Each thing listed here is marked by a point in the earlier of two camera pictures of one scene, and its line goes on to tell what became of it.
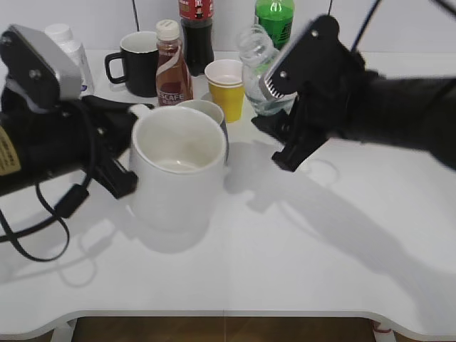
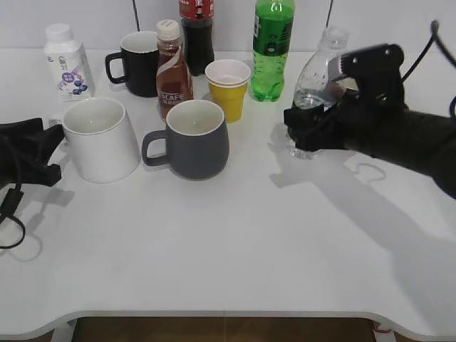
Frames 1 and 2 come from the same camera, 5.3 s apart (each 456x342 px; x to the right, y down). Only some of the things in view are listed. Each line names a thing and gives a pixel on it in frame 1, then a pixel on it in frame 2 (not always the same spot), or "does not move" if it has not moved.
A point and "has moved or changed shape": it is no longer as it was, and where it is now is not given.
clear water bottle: [257, 53] has moved or changed shape
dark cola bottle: [197, 20] does not move
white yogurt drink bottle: [63, 33] does not move
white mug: [181, 154] has moved or changed shape
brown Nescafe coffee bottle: [173, 80] does not move
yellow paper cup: [225, 78] does not move
